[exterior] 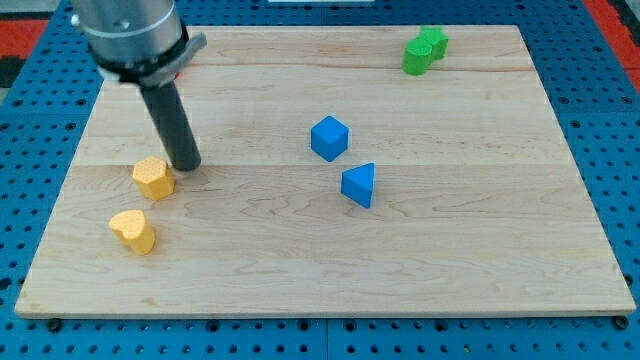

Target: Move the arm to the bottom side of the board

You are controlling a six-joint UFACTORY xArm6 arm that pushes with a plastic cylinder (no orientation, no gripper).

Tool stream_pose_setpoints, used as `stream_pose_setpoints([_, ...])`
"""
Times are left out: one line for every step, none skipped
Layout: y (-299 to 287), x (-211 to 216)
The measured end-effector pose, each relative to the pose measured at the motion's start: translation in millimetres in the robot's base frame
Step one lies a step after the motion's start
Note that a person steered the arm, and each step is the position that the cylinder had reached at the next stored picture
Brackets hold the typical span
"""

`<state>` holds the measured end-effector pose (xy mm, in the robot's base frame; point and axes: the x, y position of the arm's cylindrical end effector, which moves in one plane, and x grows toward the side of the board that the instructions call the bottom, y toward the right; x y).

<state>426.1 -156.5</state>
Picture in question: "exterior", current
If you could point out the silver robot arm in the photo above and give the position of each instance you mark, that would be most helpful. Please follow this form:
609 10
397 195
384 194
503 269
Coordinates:
143 42

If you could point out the wooden board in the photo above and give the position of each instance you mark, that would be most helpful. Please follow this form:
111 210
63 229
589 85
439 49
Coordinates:
478 207

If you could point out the blue triangular prism block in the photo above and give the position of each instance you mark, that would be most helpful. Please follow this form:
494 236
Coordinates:
358 184

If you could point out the blue cube block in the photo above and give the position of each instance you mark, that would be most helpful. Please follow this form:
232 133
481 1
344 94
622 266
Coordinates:
329 138

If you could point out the green cylinder block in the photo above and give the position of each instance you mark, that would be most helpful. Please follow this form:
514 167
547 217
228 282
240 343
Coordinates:
418 55

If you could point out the yellow hexagon block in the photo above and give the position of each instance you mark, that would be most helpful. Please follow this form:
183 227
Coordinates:
154 178

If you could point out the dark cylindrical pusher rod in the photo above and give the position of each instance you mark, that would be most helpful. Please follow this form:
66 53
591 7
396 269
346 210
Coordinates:
169 118

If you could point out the green star block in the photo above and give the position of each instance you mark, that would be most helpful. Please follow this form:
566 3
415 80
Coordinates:
436 37

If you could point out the yellow heart block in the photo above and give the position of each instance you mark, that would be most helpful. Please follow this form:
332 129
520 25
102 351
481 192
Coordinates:
133 229

